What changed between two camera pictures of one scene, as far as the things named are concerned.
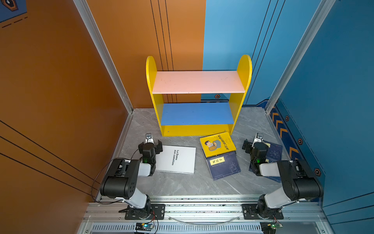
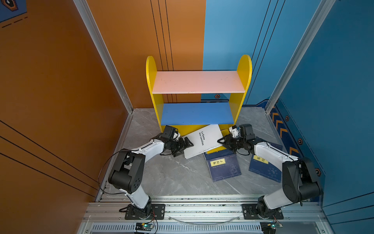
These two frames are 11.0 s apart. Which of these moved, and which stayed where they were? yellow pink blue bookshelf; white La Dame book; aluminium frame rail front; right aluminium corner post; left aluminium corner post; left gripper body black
Moved: left gripper body black; white La Dame book
Stayed: left aluminium corner post; right aluminium corner post; aluminium frame rail front; yellow pink blue bookshelf
